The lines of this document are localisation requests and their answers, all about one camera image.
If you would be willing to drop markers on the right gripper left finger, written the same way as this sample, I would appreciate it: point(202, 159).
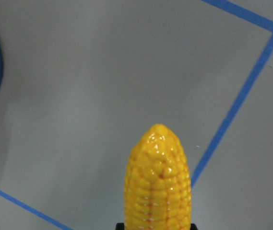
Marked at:
point(120, 226)

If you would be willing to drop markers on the yellow corn cob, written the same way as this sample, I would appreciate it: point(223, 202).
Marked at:
point(157, 185)

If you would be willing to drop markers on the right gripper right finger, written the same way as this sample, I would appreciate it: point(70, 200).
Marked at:
point(193, 227)

